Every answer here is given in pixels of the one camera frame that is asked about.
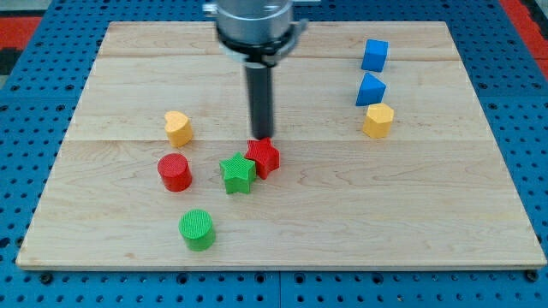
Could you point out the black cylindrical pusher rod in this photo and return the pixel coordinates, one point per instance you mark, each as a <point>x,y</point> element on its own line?
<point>260,101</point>

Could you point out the blue cube block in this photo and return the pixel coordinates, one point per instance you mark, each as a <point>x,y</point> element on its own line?
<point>375,54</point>

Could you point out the yellow hexagon block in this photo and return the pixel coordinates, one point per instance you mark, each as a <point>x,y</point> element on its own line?
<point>378,120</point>

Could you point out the red star block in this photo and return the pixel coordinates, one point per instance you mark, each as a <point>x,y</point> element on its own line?
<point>265,155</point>

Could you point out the yellow heart block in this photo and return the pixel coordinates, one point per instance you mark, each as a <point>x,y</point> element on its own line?
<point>178,128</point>

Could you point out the green star block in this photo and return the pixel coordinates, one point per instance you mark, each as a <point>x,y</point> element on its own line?
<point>238,174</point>

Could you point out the blue triangular prism block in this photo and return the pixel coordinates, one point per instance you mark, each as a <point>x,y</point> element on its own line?
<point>371,90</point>

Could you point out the red cylinder block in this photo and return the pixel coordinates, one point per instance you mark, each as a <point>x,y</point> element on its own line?
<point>175,172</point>

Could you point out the light wooden board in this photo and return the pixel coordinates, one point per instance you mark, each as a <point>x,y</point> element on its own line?
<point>434,194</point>

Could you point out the green cylinder block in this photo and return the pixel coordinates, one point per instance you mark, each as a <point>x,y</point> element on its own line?
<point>197,230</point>

